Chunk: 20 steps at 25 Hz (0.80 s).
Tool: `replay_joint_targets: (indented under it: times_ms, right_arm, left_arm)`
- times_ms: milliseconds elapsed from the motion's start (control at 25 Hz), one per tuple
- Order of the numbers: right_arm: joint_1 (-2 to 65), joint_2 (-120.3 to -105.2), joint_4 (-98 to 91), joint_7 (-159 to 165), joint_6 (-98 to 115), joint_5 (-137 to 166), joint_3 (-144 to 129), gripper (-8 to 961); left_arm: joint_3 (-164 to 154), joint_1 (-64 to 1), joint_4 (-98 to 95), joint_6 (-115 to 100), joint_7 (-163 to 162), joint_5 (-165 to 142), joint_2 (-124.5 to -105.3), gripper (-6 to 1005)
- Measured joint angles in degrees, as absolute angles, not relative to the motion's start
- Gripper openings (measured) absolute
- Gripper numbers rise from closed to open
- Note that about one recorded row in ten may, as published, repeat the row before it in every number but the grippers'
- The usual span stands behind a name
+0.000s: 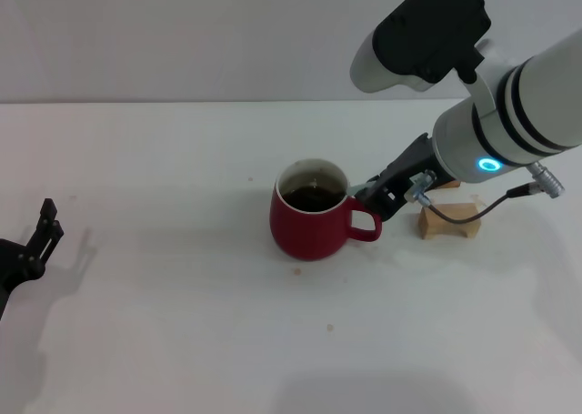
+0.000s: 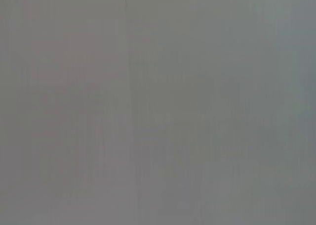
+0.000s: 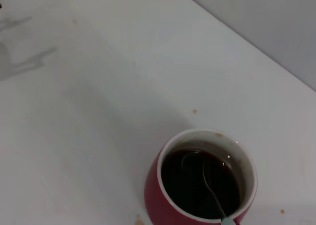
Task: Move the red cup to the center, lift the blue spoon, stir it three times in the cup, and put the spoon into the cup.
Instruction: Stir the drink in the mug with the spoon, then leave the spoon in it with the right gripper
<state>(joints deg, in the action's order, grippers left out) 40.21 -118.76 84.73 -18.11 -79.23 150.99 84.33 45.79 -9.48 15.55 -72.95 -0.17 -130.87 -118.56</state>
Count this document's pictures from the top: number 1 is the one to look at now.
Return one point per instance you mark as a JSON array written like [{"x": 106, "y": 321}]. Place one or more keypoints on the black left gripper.
[{"x": 13, "y": 259}]

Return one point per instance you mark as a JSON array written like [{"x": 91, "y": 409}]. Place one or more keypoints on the red ceramic mug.
[{"x": 309, "y": 234}]

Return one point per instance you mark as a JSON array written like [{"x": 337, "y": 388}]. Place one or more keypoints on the orange brown wooden block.
[{"x": 450, "y": 184}]

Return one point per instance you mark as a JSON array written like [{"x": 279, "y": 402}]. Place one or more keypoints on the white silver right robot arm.
[{"x": 500, "y": 114}]

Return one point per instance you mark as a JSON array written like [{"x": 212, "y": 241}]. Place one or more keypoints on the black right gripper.
[{"x": 407, "y": 173}]

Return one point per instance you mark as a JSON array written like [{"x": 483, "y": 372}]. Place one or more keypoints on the light notched wooden block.
[{"x": 454, "y": 227}]

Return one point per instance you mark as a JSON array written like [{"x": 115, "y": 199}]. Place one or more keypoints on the dark coffee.
[{"x": 300, "y": 195}]

